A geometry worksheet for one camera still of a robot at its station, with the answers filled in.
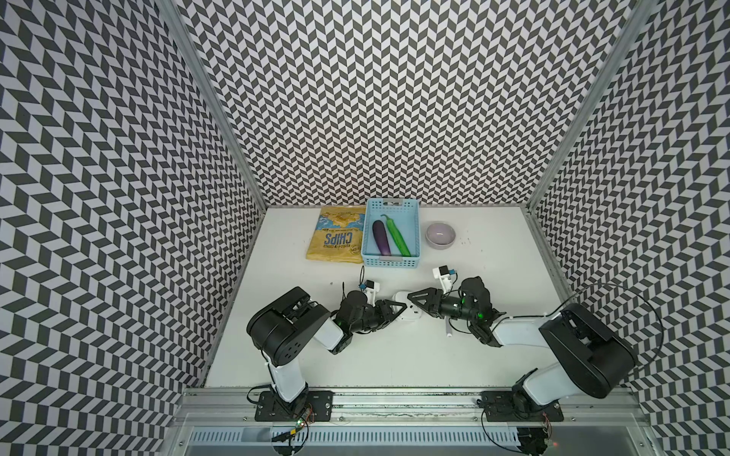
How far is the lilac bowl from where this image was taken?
1051 mm

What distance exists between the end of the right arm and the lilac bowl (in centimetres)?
28

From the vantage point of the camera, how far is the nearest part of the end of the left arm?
72 centimetres

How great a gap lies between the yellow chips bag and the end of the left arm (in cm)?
22

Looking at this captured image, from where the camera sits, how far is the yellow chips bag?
1.04 meters

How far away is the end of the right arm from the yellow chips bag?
0.31m

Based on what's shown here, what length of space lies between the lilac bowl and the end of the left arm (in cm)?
29

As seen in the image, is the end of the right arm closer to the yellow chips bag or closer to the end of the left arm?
the end of the left arm

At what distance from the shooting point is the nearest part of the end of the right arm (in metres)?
0.69

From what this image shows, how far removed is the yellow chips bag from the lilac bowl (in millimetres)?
252
